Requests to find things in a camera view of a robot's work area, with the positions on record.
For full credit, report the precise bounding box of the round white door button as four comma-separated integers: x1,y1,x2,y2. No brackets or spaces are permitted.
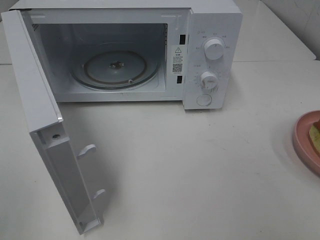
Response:
196,94,212,107

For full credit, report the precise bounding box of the white timer knob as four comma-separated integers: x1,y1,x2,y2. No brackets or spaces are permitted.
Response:
199,71,219,90

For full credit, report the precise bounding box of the white microwave door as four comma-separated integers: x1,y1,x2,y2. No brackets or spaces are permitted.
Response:
1,10,103,235

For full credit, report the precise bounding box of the pink round plate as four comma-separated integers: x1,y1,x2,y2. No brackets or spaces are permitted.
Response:
292,110,320,177

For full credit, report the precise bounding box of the sandwich with lettuce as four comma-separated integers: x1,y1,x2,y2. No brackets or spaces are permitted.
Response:
308,124,320,154

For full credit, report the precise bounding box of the white warning sticker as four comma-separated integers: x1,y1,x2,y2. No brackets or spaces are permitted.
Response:
170,44,186,74

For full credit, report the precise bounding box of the glass microwave turntable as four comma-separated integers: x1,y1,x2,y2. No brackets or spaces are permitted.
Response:
70,41,165,90

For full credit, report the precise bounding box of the upper white power knob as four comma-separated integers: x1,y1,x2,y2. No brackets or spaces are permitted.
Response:
203,37,225,61

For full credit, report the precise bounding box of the white microwave oven body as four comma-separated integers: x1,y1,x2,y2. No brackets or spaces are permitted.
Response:
7,0,243,110

